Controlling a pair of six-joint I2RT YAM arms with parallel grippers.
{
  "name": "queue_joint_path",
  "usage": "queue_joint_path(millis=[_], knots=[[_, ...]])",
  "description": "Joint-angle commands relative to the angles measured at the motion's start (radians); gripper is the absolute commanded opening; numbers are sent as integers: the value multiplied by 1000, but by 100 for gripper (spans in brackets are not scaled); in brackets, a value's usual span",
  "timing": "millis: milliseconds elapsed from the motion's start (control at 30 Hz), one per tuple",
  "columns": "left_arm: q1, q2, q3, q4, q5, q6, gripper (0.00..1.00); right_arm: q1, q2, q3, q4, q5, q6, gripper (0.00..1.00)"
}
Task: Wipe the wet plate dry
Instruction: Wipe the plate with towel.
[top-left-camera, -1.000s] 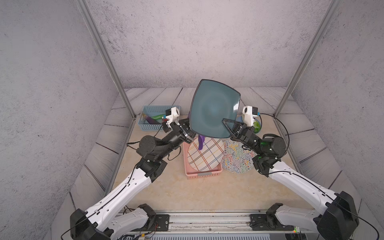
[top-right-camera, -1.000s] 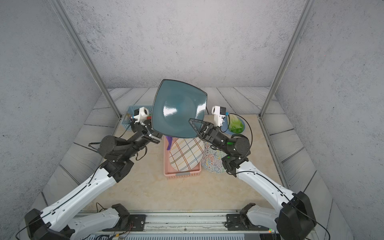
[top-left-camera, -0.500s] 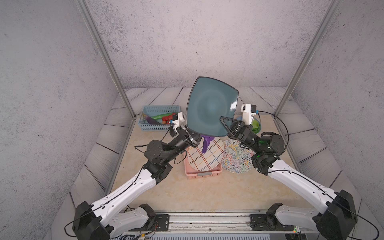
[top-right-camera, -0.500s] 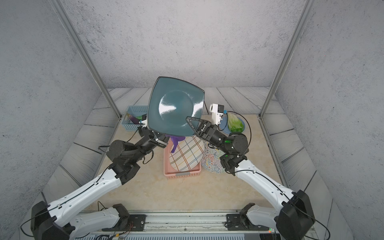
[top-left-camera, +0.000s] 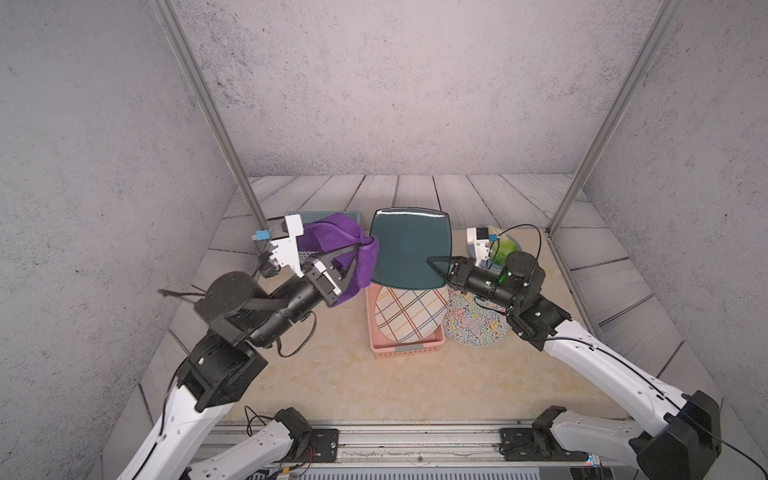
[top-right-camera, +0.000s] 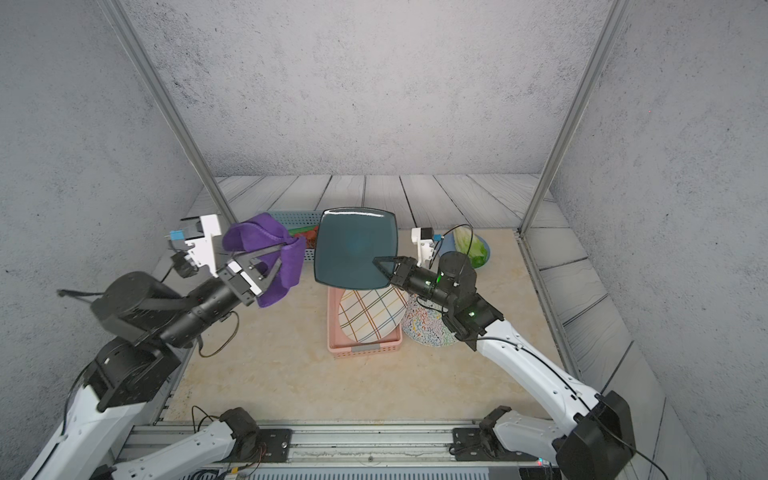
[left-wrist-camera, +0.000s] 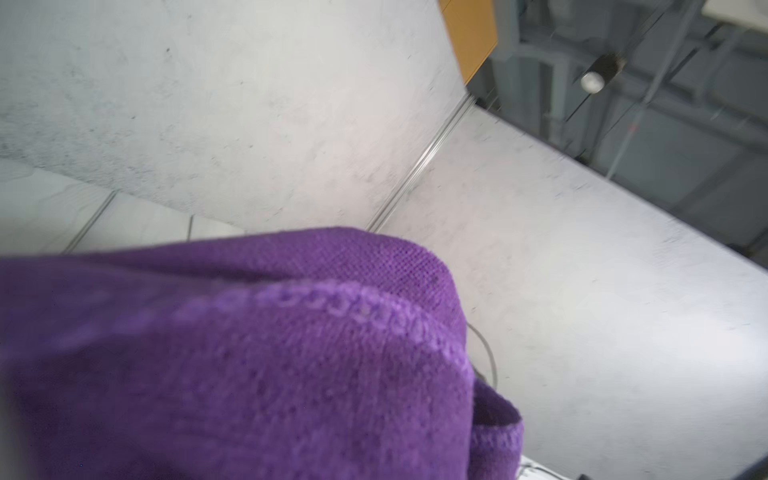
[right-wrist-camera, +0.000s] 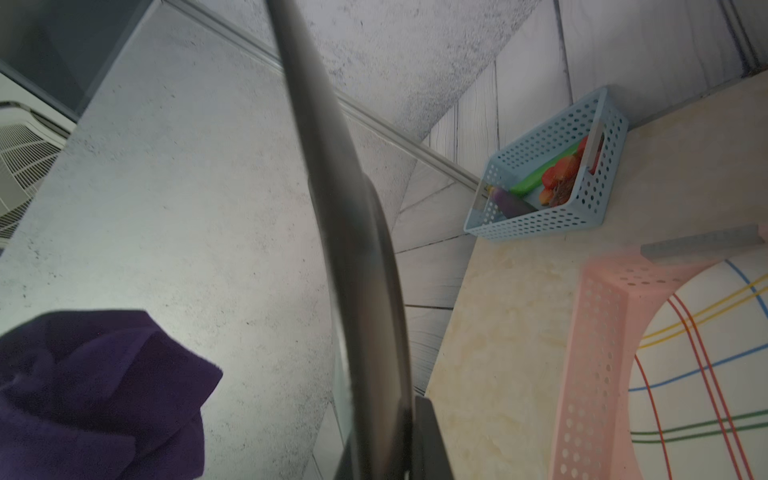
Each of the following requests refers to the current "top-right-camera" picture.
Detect small blue plate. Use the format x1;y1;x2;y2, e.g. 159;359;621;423
439;227;491;269

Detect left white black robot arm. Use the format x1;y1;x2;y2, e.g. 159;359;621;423
24;245;291;479

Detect purple cloth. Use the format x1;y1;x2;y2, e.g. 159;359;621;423
222;213;306;308

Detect right metal frame post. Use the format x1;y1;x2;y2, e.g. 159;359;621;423
519;0;632;238

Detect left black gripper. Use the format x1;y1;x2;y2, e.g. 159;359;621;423
159;242;288;351

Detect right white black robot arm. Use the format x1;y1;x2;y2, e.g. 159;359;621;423
373;251;639;479

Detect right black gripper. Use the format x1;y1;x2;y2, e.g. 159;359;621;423
376;256;461;315

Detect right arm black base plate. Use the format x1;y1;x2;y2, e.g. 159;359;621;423
448;425;538;462

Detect metal frame post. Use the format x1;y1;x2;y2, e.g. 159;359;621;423
98;0;237;226
519;0;632;238

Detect pink plastic basket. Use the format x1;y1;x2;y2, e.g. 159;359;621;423
327;287;404;359

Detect green lettuce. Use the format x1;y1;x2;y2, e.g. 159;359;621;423
452;226;490;268

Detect left metal frame post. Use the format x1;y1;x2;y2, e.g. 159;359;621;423
98;0;237;226

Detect colourful squiggle round plate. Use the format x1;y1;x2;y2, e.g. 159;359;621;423
401;295;457;347

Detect red strawberries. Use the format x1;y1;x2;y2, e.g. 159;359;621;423
298;226;319;249

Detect plaid striped white plate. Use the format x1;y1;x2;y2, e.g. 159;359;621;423
336;286;409;344

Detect light blue plastic basket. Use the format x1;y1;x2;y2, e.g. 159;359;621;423
269;210;322;261

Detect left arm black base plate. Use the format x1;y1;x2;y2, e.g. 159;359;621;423
202;427;293;464

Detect green cucumber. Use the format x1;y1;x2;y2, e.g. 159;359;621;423
288;225;319;236

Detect dark teal square plate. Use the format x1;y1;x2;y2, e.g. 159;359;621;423
314;207;398;290

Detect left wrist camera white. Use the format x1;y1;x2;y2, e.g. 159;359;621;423
168;214;222;278

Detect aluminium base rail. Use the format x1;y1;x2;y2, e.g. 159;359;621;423
107;419;637;480

